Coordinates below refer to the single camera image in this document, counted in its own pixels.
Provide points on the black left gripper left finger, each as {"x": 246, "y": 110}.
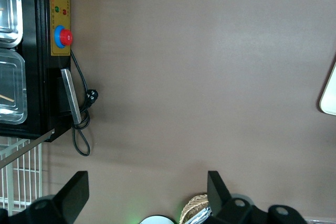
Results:
{"x": 71, "y": 197}

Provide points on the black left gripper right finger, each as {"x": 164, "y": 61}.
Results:
{"x": 223, "y": 205}

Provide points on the cream plastic tray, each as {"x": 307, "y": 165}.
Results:
{"x": 331, "y": 95}

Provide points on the stack of foil containers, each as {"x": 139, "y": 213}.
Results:
{"x": 200, "y": 216}

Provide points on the tan wicker basket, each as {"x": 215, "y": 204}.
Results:
{"x": 191, "y": 205}

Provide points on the grey machine lever bar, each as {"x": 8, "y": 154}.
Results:
{"x": 26, "y": 148}

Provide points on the thin wooden stick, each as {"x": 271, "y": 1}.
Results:
{"x": 8, "y": 98}

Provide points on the black sealing machine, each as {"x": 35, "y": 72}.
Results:
{"x": 39, "y": 77}

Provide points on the steel food container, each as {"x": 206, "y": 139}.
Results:
{"x": 9, "y": 3}
{"x": 13, "y": 77}

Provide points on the red mushroom push button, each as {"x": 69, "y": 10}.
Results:
{"x": 65, "y": 37}

